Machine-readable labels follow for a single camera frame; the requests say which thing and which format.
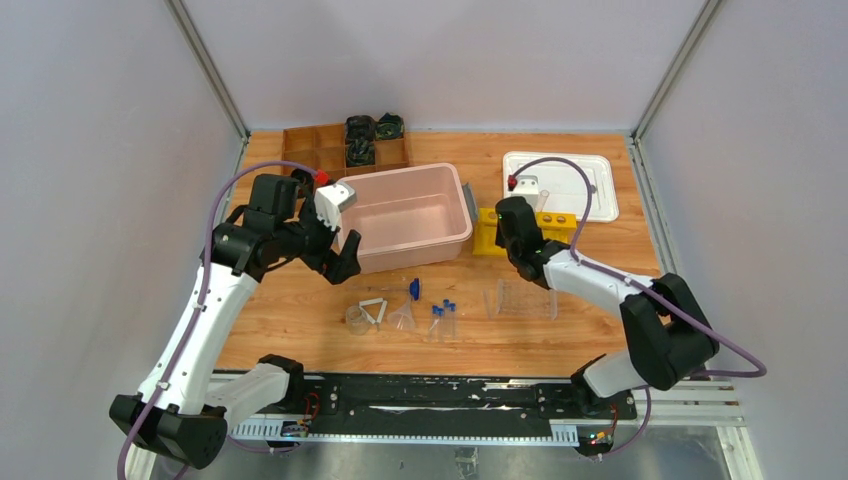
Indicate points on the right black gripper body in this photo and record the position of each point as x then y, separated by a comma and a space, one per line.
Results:
505, 242

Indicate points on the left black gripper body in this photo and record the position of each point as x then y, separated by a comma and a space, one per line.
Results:
324, 245

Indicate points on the yellow test tube rack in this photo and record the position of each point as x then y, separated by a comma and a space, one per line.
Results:
554, 226

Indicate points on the pink plastic bin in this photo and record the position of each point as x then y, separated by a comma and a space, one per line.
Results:
407, 217

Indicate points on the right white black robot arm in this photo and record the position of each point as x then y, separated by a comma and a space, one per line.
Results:
666, 332

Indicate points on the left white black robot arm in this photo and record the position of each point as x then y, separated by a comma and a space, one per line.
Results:
174, 413

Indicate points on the clear well plate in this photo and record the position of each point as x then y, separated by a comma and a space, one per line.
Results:
522, 299

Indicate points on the white plastic lid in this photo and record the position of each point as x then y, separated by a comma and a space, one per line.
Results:
565, 184

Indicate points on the brown compartment tray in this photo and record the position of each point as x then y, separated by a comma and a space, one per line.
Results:
322, 147

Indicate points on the small glass beaker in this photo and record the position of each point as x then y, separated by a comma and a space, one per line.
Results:
356, 320

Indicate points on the white clay triangle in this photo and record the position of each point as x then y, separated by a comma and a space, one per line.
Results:
374, 311

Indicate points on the blue capped glass rod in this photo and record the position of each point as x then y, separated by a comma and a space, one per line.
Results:
412, 289

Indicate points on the clear plastic funnel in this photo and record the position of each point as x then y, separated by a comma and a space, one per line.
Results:
402, 319

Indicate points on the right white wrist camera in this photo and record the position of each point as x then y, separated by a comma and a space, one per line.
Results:
525, 187

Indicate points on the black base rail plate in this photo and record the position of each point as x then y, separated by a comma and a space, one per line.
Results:
421, 409

